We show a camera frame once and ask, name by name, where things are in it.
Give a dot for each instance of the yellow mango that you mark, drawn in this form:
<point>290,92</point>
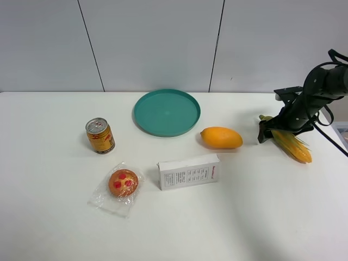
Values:
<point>221,138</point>

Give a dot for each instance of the clear storage bin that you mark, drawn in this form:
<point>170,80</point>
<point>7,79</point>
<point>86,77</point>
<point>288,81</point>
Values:
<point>341,128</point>

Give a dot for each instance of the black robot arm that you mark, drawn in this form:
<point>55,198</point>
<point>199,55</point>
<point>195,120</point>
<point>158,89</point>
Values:
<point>322,86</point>

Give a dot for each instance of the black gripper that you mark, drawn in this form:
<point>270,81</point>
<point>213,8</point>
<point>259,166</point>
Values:
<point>295,117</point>

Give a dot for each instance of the gold drink can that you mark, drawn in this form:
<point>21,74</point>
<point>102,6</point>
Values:
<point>100,135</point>

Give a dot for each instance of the white cardboard box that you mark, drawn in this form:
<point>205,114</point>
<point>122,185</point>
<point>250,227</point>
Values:
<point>189,172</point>

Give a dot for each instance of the corn cob with green husk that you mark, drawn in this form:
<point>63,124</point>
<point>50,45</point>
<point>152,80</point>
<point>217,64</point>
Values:
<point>289,143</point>

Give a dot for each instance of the clear plastic wrapper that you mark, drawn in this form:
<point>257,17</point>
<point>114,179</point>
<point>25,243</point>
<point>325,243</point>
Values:
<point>102,199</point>

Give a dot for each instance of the muffin with red dots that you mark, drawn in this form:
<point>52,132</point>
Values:
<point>123,183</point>

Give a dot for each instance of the teal round plate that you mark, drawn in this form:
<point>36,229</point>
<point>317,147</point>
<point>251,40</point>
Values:
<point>166,112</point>

